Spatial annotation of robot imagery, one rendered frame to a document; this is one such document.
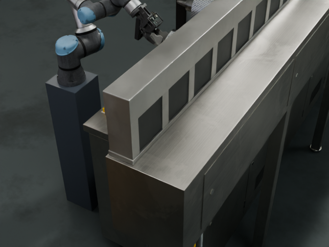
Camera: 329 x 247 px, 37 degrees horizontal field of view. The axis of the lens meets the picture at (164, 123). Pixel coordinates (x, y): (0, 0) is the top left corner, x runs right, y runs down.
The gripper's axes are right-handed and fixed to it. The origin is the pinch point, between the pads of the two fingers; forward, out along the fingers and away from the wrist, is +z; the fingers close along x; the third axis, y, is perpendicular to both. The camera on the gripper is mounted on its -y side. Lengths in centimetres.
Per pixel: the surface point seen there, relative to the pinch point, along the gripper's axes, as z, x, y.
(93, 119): 3.6, -27.1, -39.9
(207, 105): 25, -55, 48
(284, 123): 61, 7, 19
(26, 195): 11, -26, -152
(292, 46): 32, -7, 55
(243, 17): 12, -22, 56
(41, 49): -81, 119, -229
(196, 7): -3.6, 17.7, 14.6
